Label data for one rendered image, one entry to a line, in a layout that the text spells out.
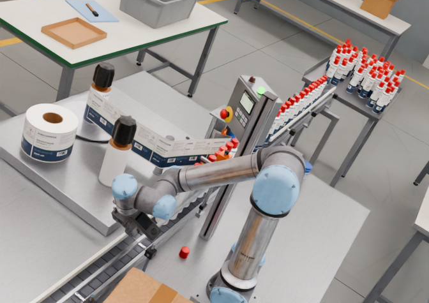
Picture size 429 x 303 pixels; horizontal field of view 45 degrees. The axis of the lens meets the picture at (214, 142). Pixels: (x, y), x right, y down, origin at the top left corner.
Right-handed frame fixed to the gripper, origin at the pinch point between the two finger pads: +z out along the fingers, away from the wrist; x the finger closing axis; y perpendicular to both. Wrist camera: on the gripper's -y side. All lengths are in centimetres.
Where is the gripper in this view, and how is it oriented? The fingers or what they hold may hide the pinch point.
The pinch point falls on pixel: (138, 233)
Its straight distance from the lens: 185.3
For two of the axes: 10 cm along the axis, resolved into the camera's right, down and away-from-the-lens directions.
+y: -8.1, -5.2, 2.7
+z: -0.5, 5.3, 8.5
